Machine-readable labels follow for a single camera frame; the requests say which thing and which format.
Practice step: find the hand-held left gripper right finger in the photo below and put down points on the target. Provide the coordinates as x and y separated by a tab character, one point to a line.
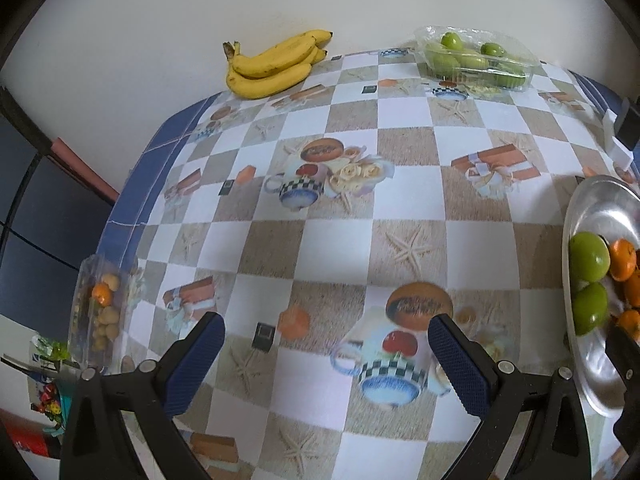
460	365

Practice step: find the round metal basin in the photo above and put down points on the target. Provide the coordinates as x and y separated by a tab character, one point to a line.
600	205

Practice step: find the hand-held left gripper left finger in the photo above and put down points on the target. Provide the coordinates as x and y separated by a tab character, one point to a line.
195	360

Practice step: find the black charger block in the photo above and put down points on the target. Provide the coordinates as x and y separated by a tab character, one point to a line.
630	120

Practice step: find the red box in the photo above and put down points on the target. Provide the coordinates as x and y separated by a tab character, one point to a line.
22	441

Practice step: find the yellow banana bunch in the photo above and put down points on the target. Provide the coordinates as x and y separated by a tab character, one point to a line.
265	80

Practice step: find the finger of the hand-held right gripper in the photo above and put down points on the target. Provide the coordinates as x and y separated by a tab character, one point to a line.
625	355

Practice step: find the checkered printed tablecloth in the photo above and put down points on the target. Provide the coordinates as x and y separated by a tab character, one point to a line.
350	200

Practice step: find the colourful artificial flowers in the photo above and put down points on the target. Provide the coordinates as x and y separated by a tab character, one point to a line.
47	405

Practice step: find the small orange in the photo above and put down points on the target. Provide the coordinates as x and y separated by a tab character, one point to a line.
102	294

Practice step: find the clear plastic longan container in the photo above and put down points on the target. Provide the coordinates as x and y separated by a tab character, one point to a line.
82	285

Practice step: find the green leafy plant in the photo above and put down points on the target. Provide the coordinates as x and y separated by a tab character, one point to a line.
50	349

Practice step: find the large green fruit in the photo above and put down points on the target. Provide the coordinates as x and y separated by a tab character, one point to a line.
590	309
590	257

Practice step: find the clear plastic jujube container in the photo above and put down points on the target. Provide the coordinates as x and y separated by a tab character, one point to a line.
520	55

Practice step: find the cluster of yellow longans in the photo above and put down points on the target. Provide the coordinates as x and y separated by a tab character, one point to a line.
107	316

